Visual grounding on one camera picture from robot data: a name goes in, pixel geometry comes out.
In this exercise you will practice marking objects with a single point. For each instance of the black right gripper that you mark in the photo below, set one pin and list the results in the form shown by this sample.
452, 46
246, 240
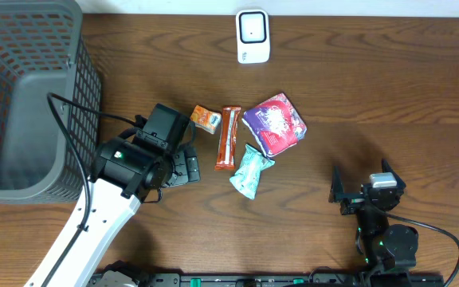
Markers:
338, 194

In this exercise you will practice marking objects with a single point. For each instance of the grey plastic mesh basket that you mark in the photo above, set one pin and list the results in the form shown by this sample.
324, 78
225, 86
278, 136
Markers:
49, 94

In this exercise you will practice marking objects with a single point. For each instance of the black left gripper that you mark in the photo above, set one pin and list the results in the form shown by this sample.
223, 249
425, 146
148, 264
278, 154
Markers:
190, 169

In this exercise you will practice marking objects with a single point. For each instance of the small orange snack packet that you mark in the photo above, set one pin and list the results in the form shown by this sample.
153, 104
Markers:
205, 119

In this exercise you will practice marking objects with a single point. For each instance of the purple red snack packet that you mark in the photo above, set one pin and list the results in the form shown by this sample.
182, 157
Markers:
275, 124

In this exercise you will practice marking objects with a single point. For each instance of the orange red long snack packet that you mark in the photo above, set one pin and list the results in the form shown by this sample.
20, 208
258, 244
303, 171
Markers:
228, 138

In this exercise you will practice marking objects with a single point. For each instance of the mint green snack packet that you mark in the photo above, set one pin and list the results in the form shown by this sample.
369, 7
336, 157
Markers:
247, 177

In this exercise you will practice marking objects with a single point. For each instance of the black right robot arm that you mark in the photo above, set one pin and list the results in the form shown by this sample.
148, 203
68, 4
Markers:
385, 246

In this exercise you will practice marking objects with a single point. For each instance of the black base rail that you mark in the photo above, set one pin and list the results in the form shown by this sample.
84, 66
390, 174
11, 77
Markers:
123, 274

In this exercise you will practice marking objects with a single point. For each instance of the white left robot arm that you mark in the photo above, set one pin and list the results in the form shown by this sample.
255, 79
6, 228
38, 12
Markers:
151, 155

